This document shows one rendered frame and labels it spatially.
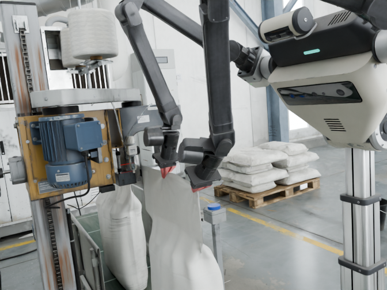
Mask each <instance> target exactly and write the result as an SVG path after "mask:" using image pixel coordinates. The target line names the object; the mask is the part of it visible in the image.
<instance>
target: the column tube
mask: <svg viewBox="0 0 387 290"><path fill-rule="evenodd" d="M12 15H15V16H27V19H28V26H29V33H26V34H25V36H26V43H27V48H28V50H27V51H28V55H29V63H30V68H31V74H32V76H31V77H32V82H33V90H34V91H42V90H48V83H47V76H46V71H45V63H44V55H43V47H42V43H41V35H40V27H39V19H38V15H37V7H36V6H35V5H19V4H9V3H1V4H0V16H1V23H2V30H3V37H4V42H5V48H6V56H7V60H8V64H9V71H10V78H11V83H12V84H11V85H12V93H13V100H14V107H15V111H16V118H18V117H25V116H31V115H32V112H31V105H30V100H29V93H28V85H27V81H26V73H25V66H24V58H23V54H22V46H21V40H20V34H19V33H15V32H14V27H13V20H12ZM28 195H29V194H28ZM61 199H64V196H63V194H60V195H56V196H51V197H50V203H51V204H52V203H54V202H57V201H59V200H61ZM29 202H30V206H31V214H32V221H33V228H34V232H35V240H36V246H37V253H38V258H39V265H40V272H41V279H42V283H43V290H58V284H57V279H56V272H55V265H54V257H53V252H52V245H51V237H50V230H49V226H48V219H47V211H46V209H45V199H44V198H42V199H37V200H31V198H30V196H29ZM51 207H60V208H57V209H51V211H52V218H53V223H54V230H55V238H56V245H57V249H58V257H59V265H60V272H61V276H62V284H63V290H77V285H76V280H75V273H74V265H73V257H72V252H71V244H70V237H69V229H68V224H67V216H66V209H65V201H62V202H60V203H57V204H55V205H52V206H51Z"/></svg>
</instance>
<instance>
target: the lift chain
mask: <svg viewBox="0 0 387 290"><path fill-rule="evenodd" d="M19 31H20V40H21V46H22V54H23V58H24V66H25V73H26V81H27V85H28V93H29V100H30V105H31V112H32V116H33V114H36V115H34V116H37V110H36V108H32V104H31V97H30V93H31V92H33V91H34V90H33V82H32V77H31V76H32V74H31V68H30V63H29V55H28V51H27V50H28V48H27V43H26V36H25V30H24V29H20V30H19ZM21 32H23V33H21ZM21 36H22V37H24V38H22V37H21ZM22 41H25V42H24V43H23V42H22ZM23 45H25V46H26V47H23ZM24 49H25V50H26V51H24ZM24 54H27V56H24ZM25 59H28V60H25ZM25 63H29V64H25ZM27 67H29V68H27ZM27 71H29V72H30V73H27ZM28 76H30V77H28ZM28 80H31V82H28ZM29 85H31V86H29ZM29 89H32V90H29ZM33 110H35V111H33ZM44 199H45V206H47V205H50V204H51V203H50V197H45V198H44ZM46 199H48V200H46ZM46 203H49V204H46ZM48 210H50V211H49V212H48ZM46 211H47V219H48V226H49V230H50V237H51V245H52V252H53V257H54V265H55V272H56V279H57V284H58V290H60V289H61V290H63V284H62V276H61V272H60V265H59V257H58V249H57V245H56V238H55V230H54V223H53V218H52V211H51V209H46ZM48 214H51V215H48ZM49 218H51V219H49ZM50 222H52V223H50ZM50 226H52V227H50ZM52 229H53V230H52ZM51 230H52V231H51ZM52 233H54V234H52ZM52 237H54V238H52ZM52 241H54V242H52ZM53 245H55V246H53ZM54 248H56V249H55V250H54ZM54 252H56V253H54ZM56 255H57V257H55V256H56ZM57 259H58V260H57ZM56 260H57V261H56ZM56 263H58V264H56ZM56 267H58V268H56ZM58 270H59V271H58ZM57 271H58V272H57ZM58 274H60V275H58ZM58 278H60V279H58ZM59 282H60V283H59ZM59 285H61V286H59Z"/></svg>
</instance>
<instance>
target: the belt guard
mask: <svg viewBox="0 0 387 290"><path fill-rule="evenodd" d="M30 97H31V104H32V108H43V107H52V106H57V105H64V106H68V105H83V104H92V103H95V104H98V103H107V102H130V101H139V100H141V98H140V92H139V89H54V90H42V91H33V92H31V93H30Z"/></svg>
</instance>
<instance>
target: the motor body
mask: <svg viewBox="0 0 387 290"><path fill-rule="evenodd" d="M83 117H85V115H84V114H83V113H81V114H73V115H63V116H48V117H39V122H40V123H39V128H40V136H41V143H42V148H43V156H44V160H45V161H48V164H46V165H45V170H46V174H47V181H48V183H49V185H50V186H51V187H52V188H55V189H69V188H76V187H79V186H82V185H85V184H87V183H88V178H87V172H86V165H85V160H84V157H83V156H82V155H81V151H77V150H67V149H66V144H65V136H64V131H63V126H64V125H65V124H74V123H81V122H85V120H84V119H83ZM88 168H89V176H90V180H91V178H92V167H91V161H90V159H89V158H88Z"/></svg>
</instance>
